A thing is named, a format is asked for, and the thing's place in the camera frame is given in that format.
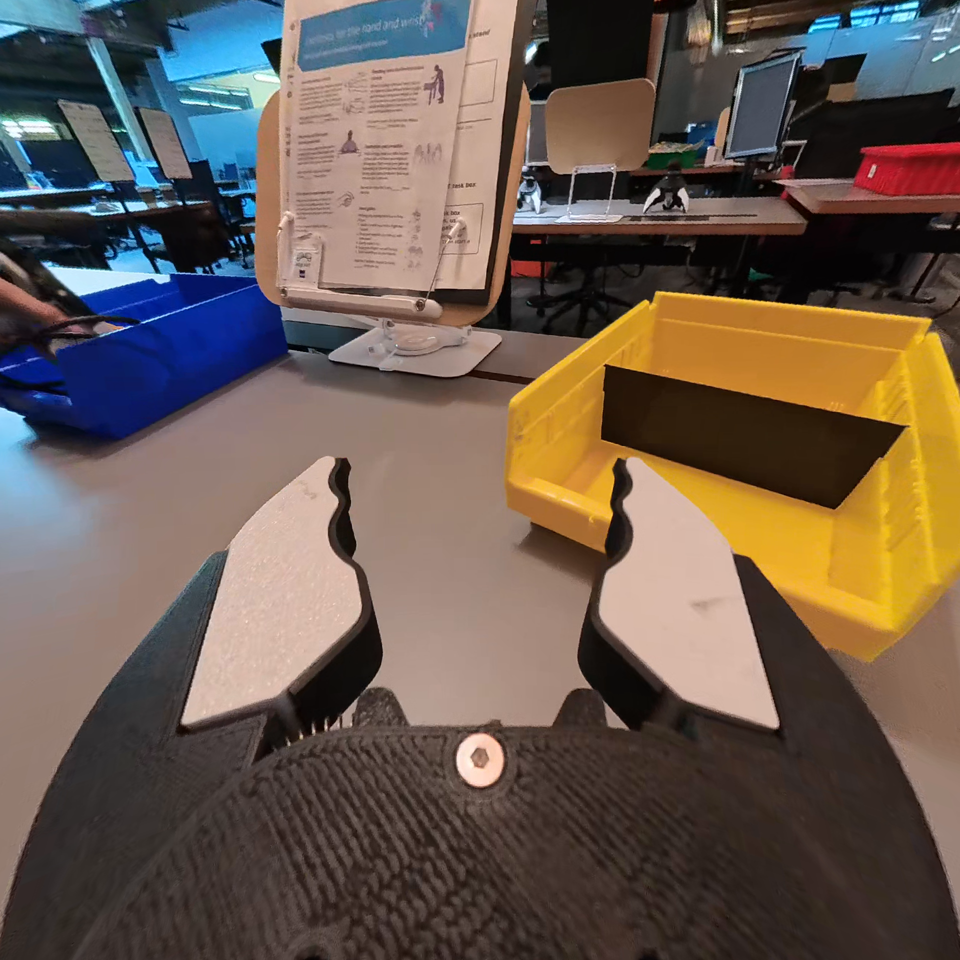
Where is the red plastic bin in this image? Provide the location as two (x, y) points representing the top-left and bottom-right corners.
(853, 142), (960, 198)

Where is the green plastic bin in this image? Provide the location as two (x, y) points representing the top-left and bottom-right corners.
(643, 141), (710, 171)

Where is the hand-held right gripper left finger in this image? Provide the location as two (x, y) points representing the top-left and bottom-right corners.
(178, 455), (385, 744)

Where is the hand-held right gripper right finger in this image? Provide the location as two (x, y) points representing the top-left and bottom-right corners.
(576, 456), (783, 732)

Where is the dark background table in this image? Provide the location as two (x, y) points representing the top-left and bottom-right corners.
(0, 196), (219, 249)

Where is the blue plastic bin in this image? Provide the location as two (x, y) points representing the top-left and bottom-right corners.
(0, 271), (290, 440)

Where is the grey background table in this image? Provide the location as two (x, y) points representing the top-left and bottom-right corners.
(510, 196), (810, 237)

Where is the person's left hand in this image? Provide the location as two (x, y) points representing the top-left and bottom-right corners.
(0, 283), (67, 348)

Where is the grey desk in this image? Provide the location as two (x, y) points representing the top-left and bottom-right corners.
(0, 266), (960, 912)

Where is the empty beige document stand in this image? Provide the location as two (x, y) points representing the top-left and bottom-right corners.
(543, 77), (659, 224)

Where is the background document stand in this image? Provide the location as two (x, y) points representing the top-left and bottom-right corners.
(56, 99), (138, 185)
(137, 107), (194, 181)

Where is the black office chair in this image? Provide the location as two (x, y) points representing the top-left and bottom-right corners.
(525, 258), (635, 335)

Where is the black bin divider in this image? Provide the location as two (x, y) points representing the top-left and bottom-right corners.
(600, 363), (910, 511)

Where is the grey computer monitor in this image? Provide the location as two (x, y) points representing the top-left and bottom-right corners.
(722, 51), (805, 162)

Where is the small white card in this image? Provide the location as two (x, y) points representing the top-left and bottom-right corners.
(276, 234), (329, 290)

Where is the yellow plastic bin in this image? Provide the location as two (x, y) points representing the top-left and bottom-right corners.
(504, 291), (960, 663)

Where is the wooden background table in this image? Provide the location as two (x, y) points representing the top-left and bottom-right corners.
(776, 178), (960, 301)

